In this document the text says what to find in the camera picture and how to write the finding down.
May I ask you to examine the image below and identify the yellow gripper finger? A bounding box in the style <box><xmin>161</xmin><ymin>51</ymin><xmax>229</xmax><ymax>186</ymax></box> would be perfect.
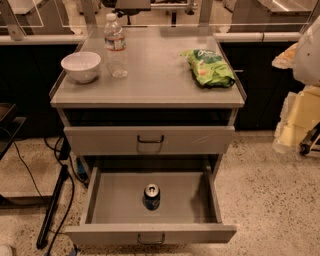
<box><xmin>272</xmin><ymin>43</ymin><xmax>297</xmax><ymax>69</ymax></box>
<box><xmin>273</xmin><ymin>85</ymin><xmax>320</xmax><ymax>153</ymax></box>

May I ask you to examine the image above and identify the blue pepsi can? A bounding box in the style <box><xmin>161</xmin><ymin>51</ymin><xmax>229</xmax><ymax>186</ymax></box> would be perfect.
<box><xmin>143</xmin><ymin>184</ymin><xmax>160</xmax><ymax>210</ymax></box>

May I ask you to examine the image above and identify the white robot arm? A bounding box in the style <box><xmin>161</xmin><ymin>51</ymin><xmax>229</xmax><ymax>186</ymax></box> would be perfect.
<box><xmin>272</xmin><ymin>17</ymin><xmax>320</xmax><ymax>155</ymax></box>

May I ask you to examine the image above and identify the grey drawer cabinet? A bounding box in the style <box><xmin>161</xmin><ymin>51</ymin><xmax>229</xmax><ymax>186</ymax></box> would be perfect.
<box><xmin>51</xmin><ymin>27</ymin><xmax>245</xmax><ymax>168</ymax></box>

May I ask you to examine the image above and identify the grey upper drawer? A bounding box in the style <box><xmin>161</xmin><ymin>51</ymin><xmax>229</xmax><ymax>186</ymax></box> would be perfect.
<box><xmin>64</xmin><ymin>126</ymin><xmax>234</xmax><ymax>155</ymax></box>

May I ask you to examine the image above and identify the open grey lower drawer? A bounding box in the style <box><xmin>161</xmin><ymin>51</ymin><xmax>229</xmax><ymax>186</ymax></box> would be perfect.
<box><xmin>66</xmin><ymin>169</ymin><xmax>236</xmax><ymax>246</ymax></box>

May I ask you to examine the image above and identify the black caster wheel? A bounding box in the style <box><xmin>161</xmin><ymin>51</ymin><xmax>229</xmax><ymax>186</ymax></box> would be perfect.
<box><xmin>299</xmin><ymin>143</ymin><xmax>310</xmax><ymax>156</ymax></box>

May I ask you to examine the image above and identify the green chip bag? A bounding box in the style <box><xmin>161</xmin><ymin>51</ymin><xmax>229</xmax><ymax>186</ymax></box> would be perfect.
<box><xmin>181</xmin><ymin>49</ymin><xmax>235</xmax><ymax>88</ymax></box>

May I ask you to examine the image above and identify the clear plastic water bottle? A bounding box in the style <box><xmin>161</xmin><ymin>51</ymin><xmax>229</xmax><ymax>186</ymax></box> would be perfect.
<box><xmin>104</xmin><ymin>13</ymin><xmax>128</xmax><ymax>79</ymax></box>

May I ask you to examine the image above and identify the white bowl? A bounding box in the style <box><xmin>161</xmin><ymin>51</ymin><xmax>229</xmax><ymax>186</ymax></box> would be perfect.
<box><xmin>61</xmin><ymin>51</ymin><xmax>101</xmax><ymax>83</ymax></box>

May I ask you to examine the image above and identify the black table leg base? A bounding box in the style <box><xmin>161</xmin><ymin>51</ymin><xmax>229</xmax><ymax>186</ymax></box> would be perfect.
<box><xmin>36</xmin><ymin>165</ymin><xmax>68</xmax><ymax>249</ymax></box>

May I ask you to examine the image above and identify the white rail bar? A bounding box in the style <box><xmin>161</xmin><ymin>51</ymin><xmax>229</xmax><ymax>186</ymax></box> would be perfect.
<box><xmin>0</xmin><ymin>32</ymin><xmax>301</xmax><ymax>45</ymax></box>

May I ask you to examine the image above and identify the black floor cable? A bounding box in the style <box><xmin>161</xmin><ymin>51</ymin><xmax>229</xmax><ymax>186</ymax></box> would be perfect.
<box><xmin>0</xmin><ymin>128</ymin><xmax>88</xmax><ymax>256</ymax></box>

